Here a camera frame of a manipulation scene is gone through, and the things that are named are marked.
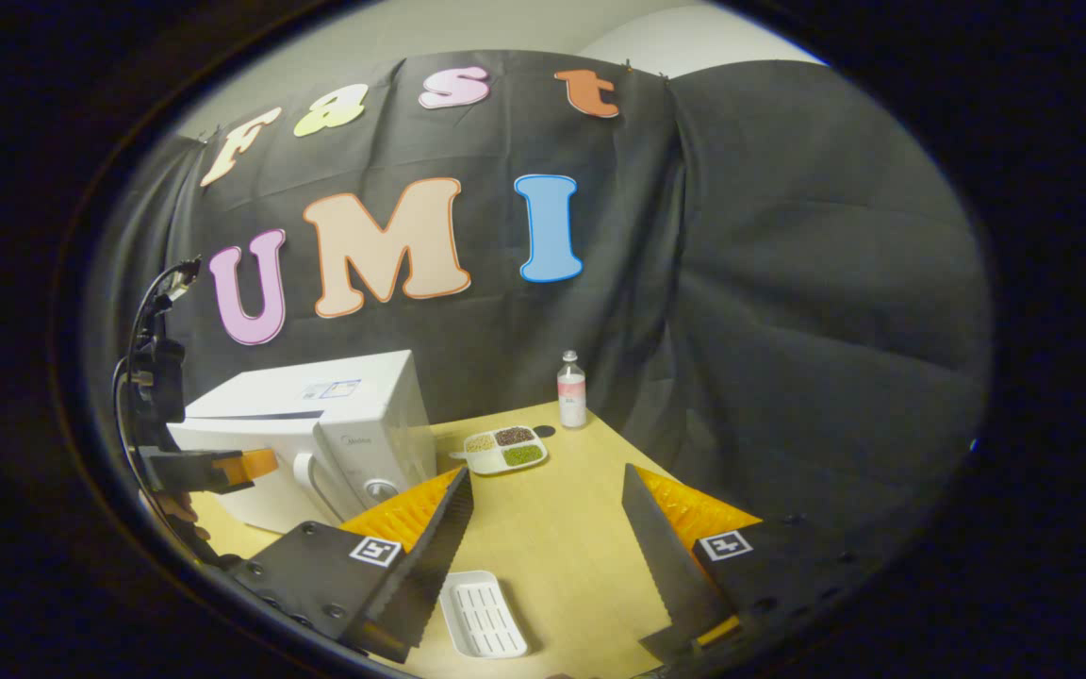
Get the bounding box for clear bottle with pink label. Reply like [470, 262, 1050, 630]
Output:
[556, 350, 588, 430]

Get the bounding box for white ribbed tray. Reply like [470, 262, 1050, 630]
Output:
[437, 570, 530, 659]

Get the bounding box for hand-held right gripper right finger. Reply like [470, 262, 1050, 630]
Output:
[621, 462, 883, 661]

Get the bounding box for divided dish of grains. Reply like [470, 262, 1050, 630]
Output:
[450, 425, 550, 476]

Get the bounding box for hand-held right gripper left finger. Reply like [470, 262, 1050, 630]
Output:
[227, 466, 475, 664]

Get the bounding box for white microwave oven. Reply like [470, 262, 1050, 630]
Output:
[166, 350, 438, 536]

